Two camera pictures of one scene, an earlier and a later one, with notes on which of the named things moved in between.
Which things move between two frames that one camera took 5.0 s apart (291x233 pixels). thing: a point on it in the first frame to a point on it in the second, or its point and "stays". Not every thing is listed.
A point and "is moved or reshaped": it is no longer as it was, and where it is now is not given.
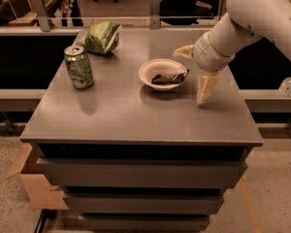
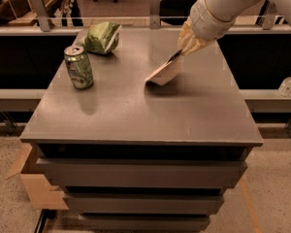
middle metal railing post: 154,8 stays
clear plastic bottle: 289,85 stays
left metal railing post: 40,10 stays
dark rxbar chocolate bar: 170,79 to 176,54
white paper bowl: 161,66 is moved or reshaped
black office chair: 188,0 stays
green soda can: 79,67 stays
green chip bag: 103,37 stays
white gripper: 204,54 to 206,20
